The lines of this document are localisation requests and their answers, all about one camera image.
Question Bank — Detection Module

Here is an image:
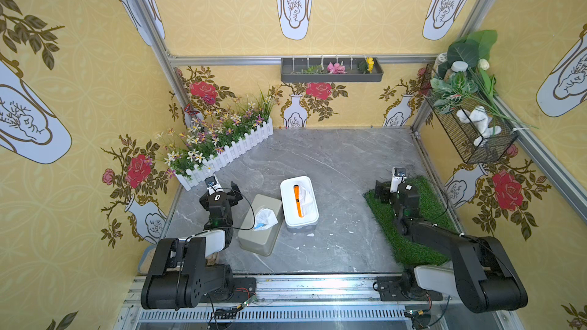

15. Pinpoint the beige tissue box lid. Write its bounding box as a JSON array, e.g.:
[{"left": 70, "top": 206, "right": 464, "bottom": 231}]
[{"left": 237, "top": 194, "right": 284, "bottom": 256}]

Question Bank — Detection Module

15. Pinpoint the white tissue box lid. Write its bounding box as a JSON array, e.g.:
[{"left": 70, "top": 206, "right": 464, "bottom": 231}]
[{"left": 280, "top": 176, "right": 319, "bottom": 232}]

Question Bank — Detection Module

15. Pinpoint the orange tissue box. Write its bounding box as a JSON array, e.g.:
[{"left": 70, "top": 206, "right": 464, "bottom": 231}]
[{"left": 293, "top": 185, "right": 314, "bottom": 218}]

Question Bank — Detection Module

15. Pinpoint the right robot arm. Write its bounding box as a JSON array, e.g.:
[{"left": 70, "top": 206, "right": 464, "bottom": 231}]
[{"left": 374, "top": 181, "right": 528, "bottom": 313}]

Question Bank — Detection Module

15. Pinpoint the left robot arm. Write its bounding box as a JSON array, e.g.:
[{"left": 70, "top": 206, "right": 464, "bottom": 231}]
[{"left": 141, "top": 183, "right": 243, "bottom": 310}]

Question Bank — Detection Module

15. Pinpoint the green artificial grass mat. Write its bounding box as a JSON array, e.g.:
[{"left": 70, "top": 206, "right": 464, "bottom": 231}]
[{"left": 364, "top": 175, "right": 460, "bottom": 267}]

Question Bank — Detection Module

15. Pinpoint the white picket fence flower planter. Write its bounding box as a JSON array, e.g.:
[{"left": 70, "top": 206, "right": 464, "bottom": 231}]
[{"left": 157, "top": 92, "right": 278, "bottom": 189}]

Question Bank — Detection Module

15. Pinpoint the tray of sand and stones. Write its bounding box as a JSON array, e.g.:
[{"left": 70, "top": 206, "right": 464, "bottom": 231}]
[{"left": 138, "top": 245, "right": 156, "bottom": 275}]

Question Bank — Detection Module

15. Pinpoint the white cloth in basket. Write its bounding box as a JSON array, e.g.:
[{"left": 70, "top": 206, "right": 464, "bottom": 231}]
[{"left": 456, "top": 105, "right": 502, "bottom": 147}]

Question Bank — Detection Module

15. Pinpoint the green leafy artificial plant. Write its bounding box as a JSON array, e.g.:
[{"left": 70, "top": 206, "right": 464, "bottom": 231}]
[{"left": 430, "top": 30, "right": 531, "bottom": 128}]

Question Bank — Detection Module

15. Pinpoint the yellow figure on shelf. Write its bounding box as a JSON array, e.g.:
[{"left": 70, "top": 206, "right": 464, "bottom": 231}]
[{"left": 365, "top": 57, "right": 375, "bottom": 73}]

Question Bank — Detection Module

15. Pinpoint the pink flower on shelf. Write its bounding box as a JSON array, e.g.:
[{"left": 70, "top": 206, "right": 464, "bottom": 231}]
[{"left": 327, "top": 63, "right": 346, "bottom": 75}]

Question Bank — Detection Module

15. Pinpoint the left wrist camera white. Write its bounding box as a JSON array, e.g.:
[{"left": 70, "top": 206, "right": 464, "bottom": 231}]
[{"left": 204, "top": 175, "right": 223, "bottom": 195}]

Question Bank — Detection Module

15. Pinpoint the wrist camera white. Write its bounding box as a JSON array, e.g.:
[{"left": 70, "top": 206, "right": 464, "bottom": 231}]
[
  {"left": 204, "top": 175, "right": 223, "bottom": 195},
  {"left": 390, "top": 167, "right": 407, "bottom": 193}
]

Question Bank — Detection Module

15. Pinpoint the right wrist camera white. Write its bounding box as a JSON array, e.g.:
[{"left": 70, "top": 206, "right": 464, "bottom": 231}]
[{"left": 390, "top": 167, "right": 407, "bottom": 193}]

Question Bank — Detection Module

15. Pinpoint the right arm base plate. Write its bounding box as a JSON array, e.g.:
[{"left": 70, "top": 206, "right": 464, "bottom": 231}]
[{"left": 372, "top": 276, "right": 444, "bottom": 302}]

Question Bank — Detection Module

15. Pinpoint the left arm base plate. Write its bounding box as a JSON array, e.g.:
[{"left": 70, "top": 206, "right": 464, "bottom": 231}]
[{"left": 208, "top": 277, "right": 257, "bottom": 303}]

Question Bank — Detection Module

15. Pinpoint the black wire wall basket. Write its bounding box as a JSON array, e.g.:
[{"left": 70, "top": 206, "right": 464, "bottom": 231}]
[{"left": 426, "top": 96, "right": 519, "bottom": 164}]

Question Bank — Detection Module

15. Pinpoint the grey wall shelf tray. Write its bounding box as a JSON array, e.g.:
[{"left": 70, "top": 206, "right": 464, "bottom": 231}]
[{"left": 281, "top": 56, "right": 384, "bottom": 83}]

